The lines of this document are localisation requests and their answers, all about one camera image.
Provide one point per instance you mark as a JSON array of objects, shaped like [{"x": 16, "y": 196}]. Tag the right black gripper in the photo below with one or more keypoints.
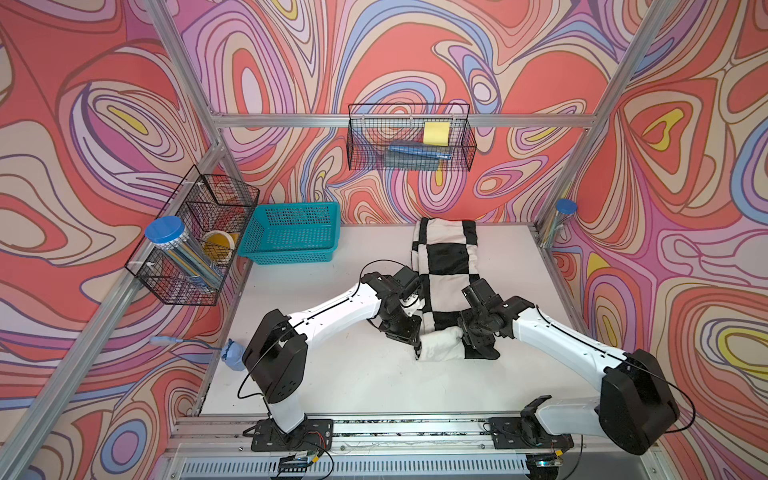
[{"x": 477, "y": 341}]

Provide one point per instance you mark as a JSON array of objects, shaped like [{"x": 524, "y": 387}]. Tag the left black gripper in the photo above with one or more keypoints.
[{"x": 410, "y": 333}]

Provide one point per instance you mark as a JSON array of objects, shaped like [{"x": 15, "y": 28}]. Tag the black white checkered pillowcase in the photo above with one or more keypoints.
[{"x": 444, "y": 253}]

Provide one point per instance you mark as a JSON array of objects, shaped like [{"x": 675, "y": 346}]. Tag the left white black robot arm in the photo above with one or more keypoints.
[{"x": 276, "y": 356}]

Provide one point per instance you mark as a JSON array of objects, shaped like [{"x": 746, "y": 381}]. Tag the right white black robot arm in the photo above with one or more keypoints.
[{"x": 633, "y": 405}]

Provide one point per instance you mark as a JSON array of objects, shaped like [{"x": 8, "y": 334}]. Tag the yellow tape roll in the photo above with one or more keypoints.
[{"x": 218, "y": 246}]

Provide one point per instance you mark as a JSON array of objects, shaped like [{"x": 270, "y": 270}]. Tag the small blue capped tube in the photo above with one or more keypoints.
[{"x": 564, "y": 209}]

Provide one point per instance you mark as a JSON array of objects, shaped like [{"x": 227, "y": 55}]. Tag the teal plastic basket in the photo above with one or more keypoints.
[{"x": 292, "y": 233}]

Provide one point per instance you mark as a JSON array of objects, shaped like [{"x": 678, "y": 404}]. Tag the green circuit board right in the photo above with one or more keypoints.
[{"x": 541, "y": 461}]

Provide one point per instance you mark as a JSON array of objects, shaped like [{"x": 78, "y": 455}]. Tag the green circuit board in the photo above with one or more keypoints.
[
  {"x": 293, "y": 464},
  {"x": 541, "y": 461}
]

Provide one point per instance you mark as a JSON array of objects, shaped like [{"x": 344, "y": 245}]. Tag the green circuit board left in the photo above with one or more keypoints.
[{"x": 293, "y": 464}]

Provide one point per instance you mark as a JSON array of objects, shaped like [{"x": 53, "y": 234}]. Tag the yellow sticky note pad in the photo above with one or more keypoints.
[{"x": 436, "y": 133}]

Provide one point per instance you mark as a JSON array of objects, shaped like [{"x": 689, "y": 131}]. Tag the clear jar with blue lid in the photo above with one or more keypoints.
[{"x": 170, "y": 234}]

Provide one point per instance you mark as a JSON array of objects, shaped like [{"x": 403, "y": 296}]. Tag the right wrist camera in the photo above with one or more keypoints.
[{"x": 481, "y": 297}]

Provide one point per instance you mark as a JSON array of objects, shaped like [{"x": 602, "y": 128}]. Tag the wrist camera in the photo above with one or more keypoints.
[
  {"x": 481, "y": 297},
  {"x": 409, "y": 283}
]

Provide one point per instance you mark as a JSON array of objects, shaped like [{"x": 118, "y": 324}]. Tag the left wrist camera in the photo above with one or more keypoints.
[{"x": 409, "y": 283}]

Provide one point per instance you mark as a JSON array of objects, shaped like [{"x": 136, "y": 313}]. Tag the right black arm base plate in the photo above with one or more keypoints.
[{"x": 518, "y": 433}]

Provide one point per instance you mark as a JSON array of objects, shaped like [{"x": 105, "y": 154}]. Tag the aluminium front rail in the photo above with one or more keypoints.
[{"x": 432, "y": 446}]

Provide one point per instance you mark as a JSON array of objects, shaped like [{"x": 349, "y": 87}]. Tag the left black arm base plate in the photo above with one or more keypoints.
[{"x": 313, "y": 435}]

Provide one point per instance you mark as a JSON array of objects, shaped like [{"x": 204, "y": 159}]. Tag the blue pen in wire basket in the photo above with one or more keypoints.
[{"x": 424, "y": 151}]

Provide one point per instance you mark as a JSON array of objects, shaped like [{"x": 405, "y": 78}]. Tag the black wire basket on back wall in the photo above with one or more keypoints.
[{"x": 372, "y": 127}]

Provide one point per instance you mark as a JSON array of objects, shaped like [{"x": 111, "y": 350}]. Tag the black wire basket on left rail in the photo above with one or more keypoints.
[{"x": 205, "y": 202}]

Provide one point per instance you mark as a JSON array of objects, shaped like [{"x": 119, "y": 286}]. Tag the blue cable connector on wall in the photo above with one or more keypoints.
[{"x": 164, "y": 340}]

